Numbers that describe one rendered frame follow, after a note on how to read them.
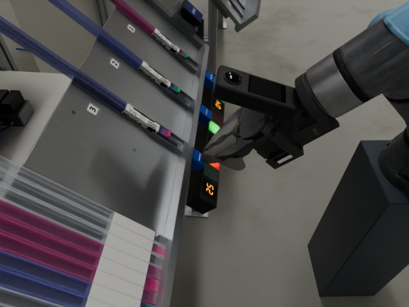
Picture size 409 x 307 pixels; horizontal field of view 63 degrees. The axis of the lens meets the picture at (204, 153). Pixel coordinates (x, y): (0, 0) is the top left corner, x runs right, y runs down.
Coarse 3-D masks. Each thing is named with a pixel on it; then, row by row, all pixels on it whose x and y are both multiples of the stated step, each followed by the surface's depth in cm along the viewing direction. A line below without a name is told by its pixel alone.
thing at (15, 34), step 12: (0, 24) 40; (12, 24) 41; (12, 36) 41; (24, 36) 42; (36, 48) 42; (48, 60) 43; (60, 60) 44; (72, 72) 44; (84, 84) 46; (96, 84) 46; (108, 96) 47; (120, 108) 48
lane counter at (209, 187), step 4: (204, 180) 57; (208, 180) 57; (204, 184) 56; (208, 184) 57; (212, 184) 58; (204, 188) 56; (208, 188) 56; (212, 188) 57; (216, 188) 58; (204, 192) 55; (208, 192) 56; (212, 192) 57; (216, 192) 57; (212, 196) 56
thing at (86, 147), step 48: (96, 48) 51; (144, 48) 60; (192, 48) 72; (96, 96) 47; (144, 96) 54; (48, 144) 38; (96, 144) 43; (144, 144) 49; (96, 192) 40; (144, 192) 45
